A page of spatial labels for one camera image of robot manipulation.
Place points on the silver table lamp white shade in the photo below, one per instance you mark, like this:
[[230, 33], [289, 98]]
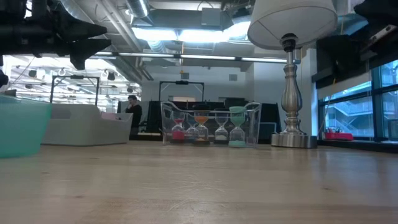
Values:
[[291, 99]]

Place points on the grey plastic bin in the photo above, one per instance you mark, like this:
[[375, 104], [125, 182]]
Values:
[[81, 127]]

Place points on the clear plastic bin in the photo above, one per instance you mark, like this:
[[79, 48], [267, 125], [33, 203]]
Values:
[[256, 124]]

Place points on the orange sand hourglass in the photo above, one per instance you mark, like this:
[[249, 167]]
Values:
[[201, 119]]

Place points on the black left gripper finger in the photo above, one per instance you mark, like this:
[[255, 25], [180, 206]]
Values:
[[82, 49], [77, 29]]

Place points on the mint green hourglass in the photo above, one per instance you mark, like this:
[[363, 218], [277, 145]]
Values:
[[237, 119]]

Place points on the grey ceiling box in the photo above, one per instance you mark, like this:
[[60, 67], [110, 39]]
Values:
[[211, 17]]

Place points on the teal plastic bin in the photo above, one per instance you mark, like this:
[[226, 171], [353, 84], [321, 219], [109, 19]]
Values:
[[21, 130]]

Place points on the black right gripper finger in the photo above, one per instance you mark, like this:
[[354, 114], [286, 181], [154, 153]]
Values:
[[342, 56], [382, 11]]

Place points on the red sand hourglass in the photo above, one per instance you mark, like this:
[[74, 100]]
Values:
[[178, 135]]

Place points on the red tray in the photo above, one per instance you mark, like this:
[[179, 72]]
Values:
[[339, 136]]

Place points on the silver air duct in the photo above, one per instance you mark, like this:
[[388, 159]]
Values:
[[138, 7]]

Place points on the ceiling light strip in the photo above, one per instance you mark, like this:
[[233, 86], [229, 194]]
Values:
[[205, 57]]

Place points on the black stand frame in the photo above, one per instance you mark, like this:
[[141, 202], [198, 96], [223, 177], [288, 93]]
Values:
[[74, 76], [182, 82]]

